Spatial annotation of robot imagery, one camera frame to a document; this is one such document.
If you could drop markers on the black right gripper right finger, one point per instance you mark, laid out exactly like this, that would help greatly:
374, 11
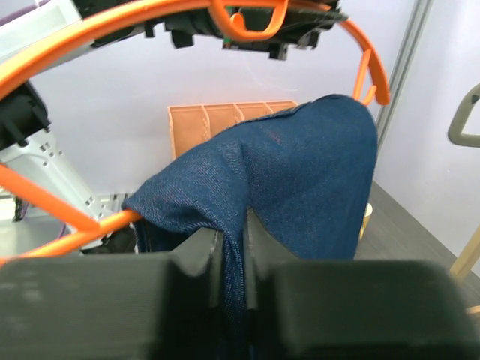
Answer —
360, 309

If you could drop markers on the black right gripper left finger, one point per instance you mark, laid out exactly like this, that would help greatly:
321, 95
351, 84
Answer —
161, 305

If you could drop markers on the blue denim jeans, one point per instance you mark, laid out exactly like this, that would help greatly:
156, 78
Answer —
306, 172

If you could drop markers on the clear acrylic hanger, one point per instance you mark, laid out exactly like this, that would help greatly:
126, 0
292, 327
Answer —
456, 133

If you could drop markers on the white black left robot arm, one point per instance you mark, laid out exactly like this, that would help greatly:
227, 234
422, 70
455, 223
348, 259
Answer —
28, 147

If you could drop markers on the yellow mug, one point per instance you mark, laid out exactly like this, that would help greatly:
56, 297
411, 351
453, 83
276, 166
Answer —
367, 216

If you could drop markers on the orange file organizer rack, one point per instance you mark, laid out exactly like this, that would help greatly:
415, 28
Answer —
191, 125

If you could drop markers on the wooden clothes rack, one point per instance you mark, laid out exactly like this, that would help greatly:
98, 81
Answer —
467, 258

